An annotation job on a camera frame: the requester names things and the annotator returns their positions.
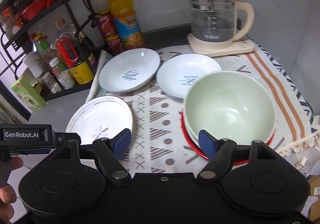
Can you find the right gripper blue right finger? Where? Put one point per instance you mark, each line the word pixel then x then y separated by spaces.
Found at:
pixel 219 153

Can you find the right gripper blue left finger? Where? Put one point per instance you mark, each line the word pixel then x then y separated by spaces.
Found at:
pixel 108 152

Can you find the red rimmed black bowl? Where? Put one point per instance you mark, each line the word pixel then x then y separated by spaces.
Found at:
pixel 197 149

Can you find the white plate flower pattern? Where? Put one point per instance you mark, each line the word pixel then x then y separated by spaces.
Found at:
pixel 102 117

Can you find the pale green bowl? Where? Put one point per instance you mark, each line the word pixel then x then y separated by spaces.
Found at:
pixel 229 105

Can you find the white plate Sweet print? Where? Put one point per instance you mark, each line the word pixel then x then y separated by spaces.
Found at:
pixel 129 70

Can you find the small white plate blue print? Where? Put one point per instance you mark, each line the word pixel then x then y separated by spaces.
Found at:
pixel 178 74

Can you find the black metal kitchen rack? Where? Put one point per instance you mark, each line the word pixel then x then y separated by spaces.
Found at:
pixel 17 40

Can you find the person's left hand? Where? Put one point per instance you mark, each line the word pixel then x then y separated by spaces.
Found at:
pixel 8 194

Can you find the green cardboard box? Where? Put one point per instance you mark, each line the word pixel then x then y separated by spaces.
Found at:
pixel 29 94

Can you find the silver lid salt shaker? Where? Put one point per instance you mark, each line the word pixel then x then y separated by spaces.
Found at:
pixel 51 83

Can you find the white lid spice jar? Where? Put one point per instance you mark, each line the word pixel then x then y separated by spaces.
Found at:
pixel 62 73

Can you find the white cap oil dispenser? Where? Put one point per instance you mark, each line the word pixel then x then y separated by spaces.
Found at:
pixel 31 62

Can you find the green label sauce bottle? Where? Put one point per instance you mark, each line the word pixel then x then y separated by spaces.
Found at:
pixel 44 48

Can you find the lower red drink can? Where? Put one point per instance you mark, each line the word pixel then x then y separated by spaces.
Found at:
pixel 114 44

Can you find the red drink can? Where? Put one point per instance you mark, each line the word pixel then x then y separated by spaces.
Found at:
pixel 114 44
pixel 106 24

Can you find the cream kettle base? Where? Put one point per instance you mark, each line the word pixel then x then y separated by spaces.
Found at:
pixel 215 49

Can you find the upper red drink can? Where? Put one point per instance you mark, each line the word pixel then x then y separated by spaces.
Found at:
pixel 106 24

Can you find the glass electric kettle cream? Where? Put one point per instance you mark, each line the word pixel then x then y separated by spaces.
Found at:
pixel 214 21

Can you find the red plastic basket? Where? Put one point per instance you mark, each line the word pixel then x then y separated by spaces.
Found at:
pixel 34 8

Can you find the orange juice bottle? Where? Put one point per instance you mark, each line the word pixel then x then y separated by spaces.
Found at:
pixel 126 23

